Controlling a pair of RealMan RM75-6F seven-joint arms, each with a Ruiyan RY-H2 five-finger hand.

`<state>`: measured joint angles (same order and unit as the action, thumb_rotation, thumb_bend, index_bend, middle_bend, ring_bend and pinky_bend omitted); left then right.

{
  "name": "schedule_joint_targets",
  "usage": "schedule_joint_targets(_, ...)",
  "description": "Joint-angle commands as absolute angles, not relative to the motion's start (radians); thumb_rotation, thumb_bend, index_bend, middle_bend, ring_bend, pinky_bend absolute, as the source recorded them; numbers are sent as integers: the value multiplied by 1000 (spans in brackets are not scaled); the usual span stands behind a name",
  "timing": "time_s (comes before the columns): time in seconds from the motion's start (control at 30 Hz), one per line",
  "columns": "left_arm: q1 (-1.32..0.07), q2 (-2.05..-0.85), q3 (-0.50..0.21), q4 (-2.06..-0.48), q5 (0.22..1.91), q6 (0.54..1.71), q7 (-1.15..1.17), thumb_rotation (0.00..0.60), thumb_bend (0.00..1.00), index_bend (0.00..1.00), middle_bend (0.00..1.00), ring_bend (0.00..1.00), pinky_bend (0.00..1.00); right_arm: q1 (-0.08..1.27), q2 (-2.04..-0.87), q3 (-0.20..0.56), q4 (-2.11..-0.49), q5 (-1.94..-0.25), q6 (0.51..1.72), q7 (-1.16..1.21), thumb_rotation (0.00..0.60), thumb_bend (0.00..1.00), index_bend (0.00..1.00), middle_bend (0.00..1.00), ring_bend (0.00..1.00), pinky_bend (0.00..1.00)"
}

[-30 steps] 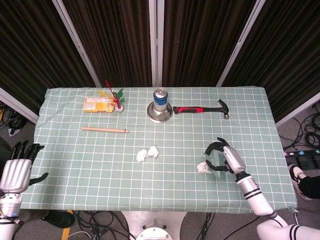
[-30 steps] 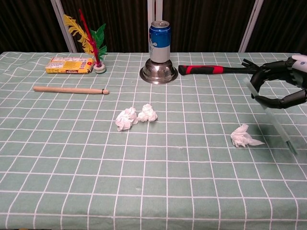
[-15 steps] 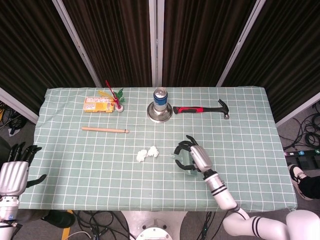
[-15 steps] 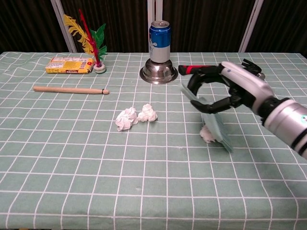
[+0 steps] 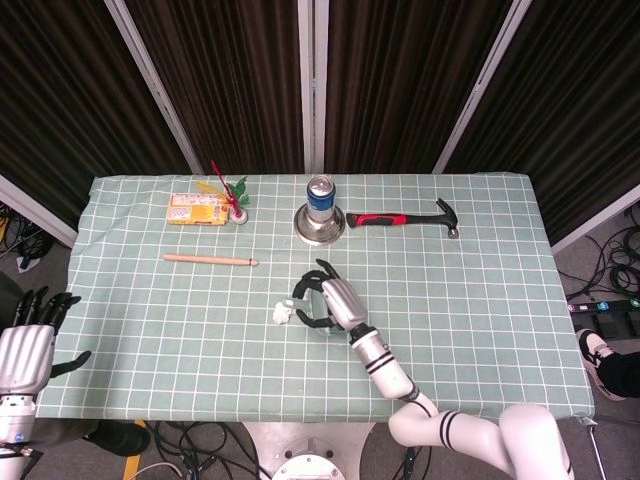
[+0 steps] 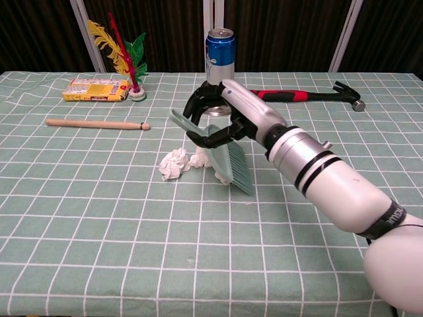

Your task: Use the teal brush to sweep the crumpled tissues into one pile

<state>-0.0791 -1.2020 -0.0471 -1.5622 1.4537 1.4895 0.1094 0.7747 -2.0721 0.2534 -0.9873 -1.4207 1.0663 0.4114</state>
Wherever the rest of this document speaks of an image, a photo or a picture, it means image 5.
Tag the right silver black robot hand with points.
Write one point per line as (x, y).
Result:
(345, 305)

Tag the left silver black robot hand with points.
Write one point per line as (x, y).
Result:
(25, 357)

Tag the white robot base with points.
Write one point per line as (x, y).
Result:
(305, 460)

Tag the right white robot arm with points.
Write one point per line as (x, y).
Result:
(385, 370)

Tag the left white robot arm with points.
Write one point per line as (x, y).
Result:
(15, 425)

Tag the small white object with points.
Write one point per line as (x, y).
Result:
(281, 316)

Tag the upturned stainless steel bowl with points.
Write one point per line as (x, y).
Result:
(320, 236)

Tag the red black claw hammer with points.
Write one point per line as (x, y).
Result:
(380, 219)

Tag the blue silver drink can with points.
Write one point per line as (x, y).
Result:
(320, 205)

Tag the colourful feather shuttlecock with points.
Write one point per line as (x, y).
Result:
(239, 216)

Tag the wooden stick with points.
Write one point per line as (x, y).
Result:
(210, 259)

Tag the green white checked tablecloth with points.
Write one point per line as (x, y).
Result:
(200, 350)

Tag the yellow snack box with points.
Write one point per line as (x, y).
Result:
(197, 210)

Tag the dark pleated curtain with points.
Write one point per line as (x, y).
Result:
(400, 75)
(575, 100)
(60, 100)
(235, 75)

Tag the white black sneaker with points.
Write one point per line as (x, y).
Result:
(587, 345)

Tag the black power strip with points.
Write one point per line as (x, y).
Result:
(600, 306)

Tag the black trouser leg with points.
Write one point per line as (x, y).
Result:
(622, 372)

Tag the white aluminium frame rail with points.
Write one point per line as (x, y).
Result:
(35, 212)
(595, 222)

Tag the white aluminium frame post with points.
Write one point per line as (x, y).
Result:
(312, 75)
(482, 85)
(152, 82)

